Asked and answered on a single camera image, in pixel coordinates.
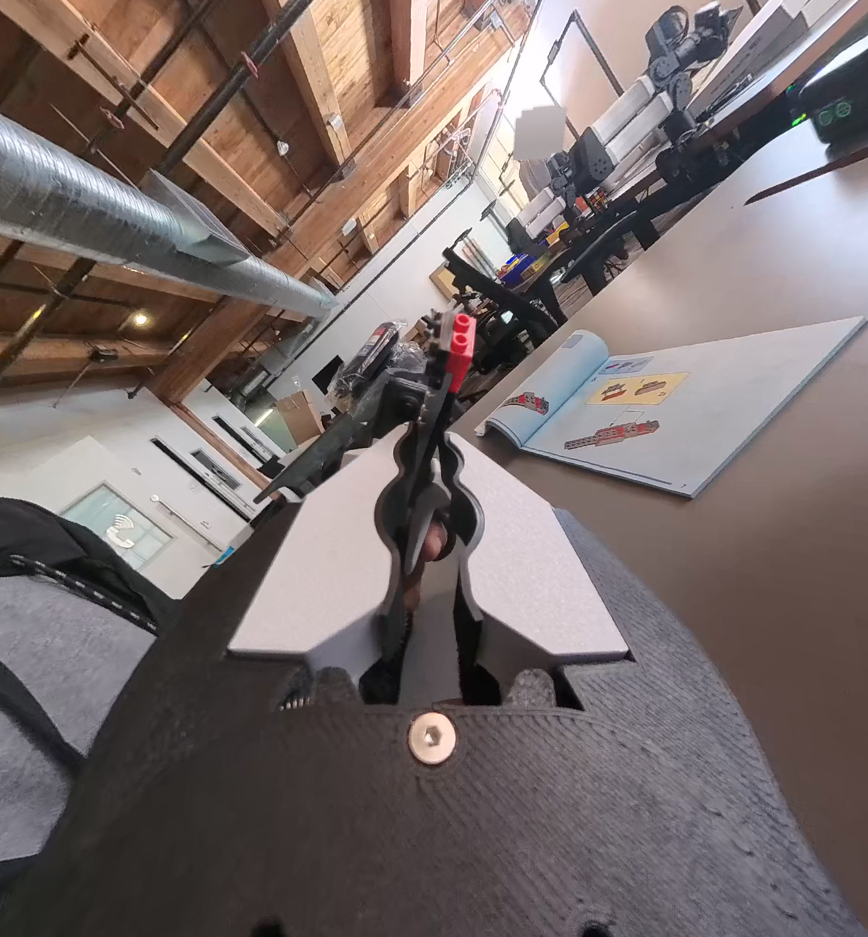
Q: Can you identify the black shoulder strap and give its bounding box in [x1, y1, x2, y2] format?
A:
[0, 633, 89, 773]

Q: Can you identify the black white-flecked cord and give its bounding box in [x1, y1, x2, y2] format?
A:
[8, 552, 162, 636]

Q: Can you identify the person's black jacket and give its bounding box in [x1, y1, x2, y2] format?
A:
[0, 487, 180, 625]

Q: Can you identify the black device with green lights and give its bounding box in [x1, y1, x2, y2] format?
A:
[785, 28, 868, 160]

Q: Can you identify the grey desk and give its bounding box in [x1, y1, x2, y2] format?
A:
[444, 110, 868, 937]

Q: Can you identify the brown cardboard box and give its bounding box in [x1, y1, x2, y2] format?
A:
[276, 388, 326, 449]

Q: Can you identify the person's grey sweatshirt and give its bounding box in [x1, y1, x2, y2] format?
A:
[0, 571, 162, 905]

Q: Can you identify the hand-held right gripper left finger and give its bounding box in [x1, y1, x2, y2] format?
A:
[227, 423, 416, 669]

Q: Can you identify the brick instruction booklet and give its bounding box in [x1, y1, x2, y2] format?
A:
[475, 316, 868, 500]

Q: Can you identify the long dark grey brick plate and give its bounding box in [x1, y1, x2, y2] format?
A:
[397, 362, 458, 612]

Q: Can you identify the silver ventilation duct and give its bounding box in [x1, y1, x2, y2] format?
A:
[0, 94, 341, 321]

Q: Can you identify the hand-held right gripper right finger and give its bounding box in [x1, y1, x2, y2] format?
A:
[440, 432, 632, 676]

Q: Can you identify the black office chair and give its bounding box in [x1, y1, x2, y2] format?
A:
[441, 245, 568, 367]
[560, 208, 643, 297]

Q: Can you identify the white flat box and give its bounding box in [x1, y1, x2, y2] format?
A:
[686, 0, 865, 111]

